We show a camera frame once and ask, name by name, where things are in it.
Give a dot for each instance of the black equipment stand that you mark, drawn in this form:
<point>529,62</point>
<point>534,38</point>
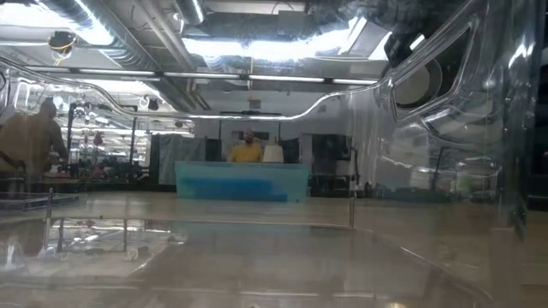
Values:
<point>70,141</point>

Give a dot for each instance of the clear plastic bin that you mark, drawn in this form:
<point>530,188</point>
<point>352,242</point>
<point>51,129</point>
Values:
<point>406,256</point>

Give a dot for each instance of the black cabinet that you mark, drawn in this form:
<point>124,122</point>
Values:
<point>331,154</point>

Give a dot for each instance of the white bucket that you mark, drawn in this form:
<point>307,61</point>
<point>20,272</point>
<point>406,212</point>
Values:
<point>273,154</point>

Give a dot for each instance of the silver ventilation duct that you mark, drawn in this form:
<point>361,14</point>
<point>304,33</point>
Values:
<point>192,10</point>

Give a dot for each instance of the grey cloth cover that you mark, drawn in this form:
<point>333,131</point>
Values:
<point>180,158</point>

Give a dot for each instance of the long ceiling light strip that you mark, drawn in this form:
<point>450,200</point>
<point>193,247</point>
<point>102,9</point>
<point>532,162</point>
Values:
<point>287,79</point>

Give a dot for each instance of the teal translucent plastic bin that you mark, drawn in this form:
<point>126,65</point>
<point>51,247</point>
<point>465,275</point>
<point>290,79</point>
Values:
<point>295,179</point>

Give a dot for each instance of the person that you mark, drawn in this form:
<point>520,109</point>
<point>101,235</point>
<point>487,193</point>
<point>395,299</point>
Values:
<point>246,152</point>
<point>30,137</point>

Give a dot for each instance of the thin metal post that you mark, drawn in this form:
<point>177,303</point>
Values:
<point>49,214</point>
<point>351,209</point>

